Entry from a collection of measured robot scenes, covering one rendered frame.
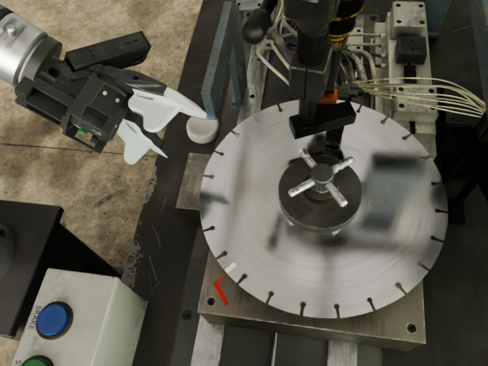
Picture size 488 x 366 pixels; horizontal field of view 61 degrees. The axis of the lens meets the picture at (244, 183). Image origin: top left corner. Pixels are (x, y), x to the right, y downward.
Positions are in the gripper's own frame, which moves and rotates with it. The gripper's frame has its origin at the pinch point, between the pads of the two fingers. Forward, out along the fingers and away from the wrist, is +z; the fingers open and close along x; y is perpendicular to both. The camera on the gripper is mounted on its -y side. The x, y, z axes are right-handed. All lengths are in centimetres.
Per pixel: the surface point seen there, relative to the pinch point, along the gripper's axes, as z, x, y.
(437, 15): 36, 1, -56
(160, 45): -14, -131, -107
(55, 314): -3.3, -14.0, 26.4
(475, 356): 53, 5, 10
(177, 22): -12, -130, -124
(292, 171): 14.3, 4.1, -1.3
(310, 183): 14.7, 9.2, 2.0
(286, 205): 14.9, 4.5, 4.0
